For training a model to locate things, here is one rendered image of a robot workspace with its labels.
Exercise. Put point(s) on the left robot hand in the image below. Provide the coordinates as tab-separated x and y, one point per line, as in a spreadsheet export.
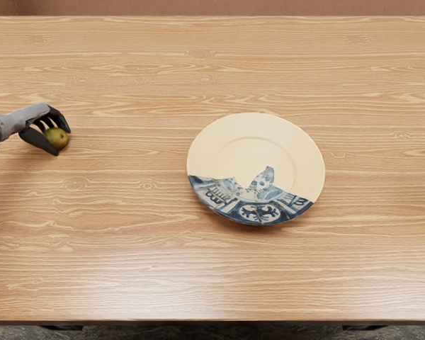
21	118

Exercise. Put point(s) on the green yellow fruit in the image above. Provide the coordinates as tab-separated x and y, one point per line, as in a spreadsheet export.
58	138

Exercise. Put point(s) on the cream plate with blue pattern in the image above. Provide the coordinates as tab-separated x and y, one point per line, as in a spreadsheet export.
255	159

